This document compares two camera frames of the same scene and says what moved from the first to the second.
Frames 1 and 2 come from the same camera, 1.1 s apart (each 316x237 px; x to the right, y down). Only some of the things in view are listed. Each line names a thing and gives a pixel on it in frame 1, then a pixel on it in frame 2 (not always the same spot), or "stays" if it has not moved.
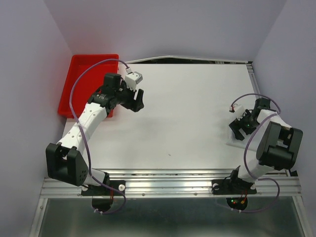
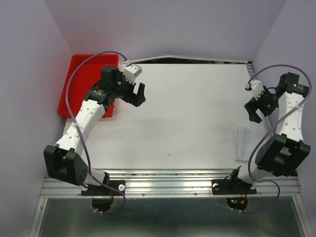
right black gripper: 236,125 -> 252,105
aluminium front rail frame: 180,183 stays
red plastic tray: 89,81 stays
